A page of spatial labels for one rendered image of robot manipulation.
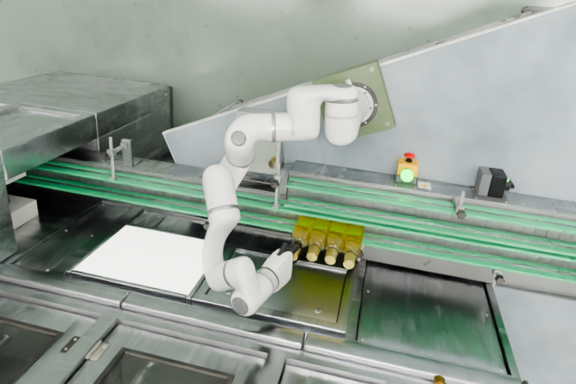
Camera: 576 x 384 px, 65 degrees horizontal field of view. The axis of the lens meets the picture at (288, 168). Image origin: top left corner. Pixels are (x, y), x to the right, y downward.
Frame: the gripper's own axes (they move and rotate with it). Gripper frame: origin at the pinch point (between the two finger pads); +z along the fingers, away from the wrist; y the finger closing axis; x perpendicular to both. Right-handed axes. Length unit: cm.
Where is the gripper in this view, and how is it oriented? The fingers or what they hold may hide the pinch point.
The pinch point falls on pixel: (292, 255)
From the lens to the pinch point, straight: 142.5
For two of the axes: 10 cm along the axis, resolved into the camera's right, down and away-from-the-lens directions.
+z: 4.7, -3.0, 8.3
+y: 0.6, -9.3, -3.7
